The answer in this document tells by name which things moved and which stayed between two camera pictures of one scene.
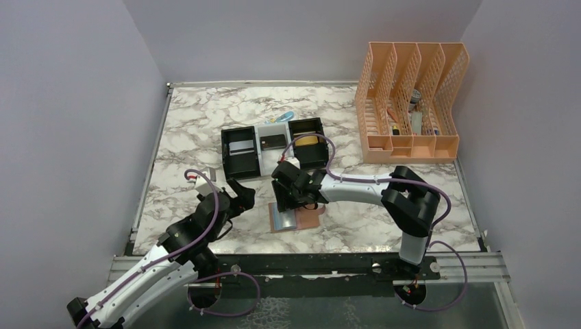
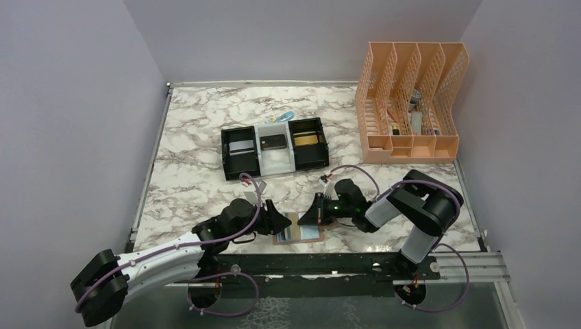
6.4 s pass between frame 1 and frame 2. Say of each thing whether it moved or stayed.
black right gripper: moved
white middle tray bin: stayed
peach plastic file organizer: stayed
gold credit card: stayed
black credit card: stayed
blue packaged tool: stayed
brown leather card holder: moved
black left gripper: moved
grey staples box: stayed
